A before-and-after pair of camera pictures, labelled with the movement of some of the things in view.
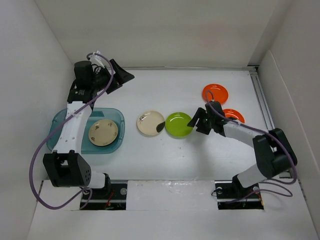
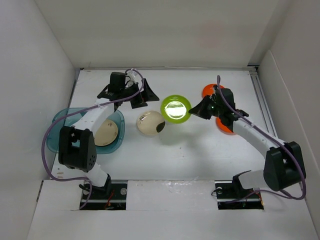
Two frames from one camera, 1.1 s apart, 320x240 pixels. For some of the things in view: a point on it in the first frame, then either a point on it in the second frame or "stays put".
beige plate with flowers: (103, 132) stays put
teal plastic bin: (115, 115) stays put
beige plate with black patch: (150, 123) stays put
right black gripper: (200, 113) to (200, 109)
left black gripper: (121, 76) to (146, 95)
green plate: (176, 125) to (175, 109)
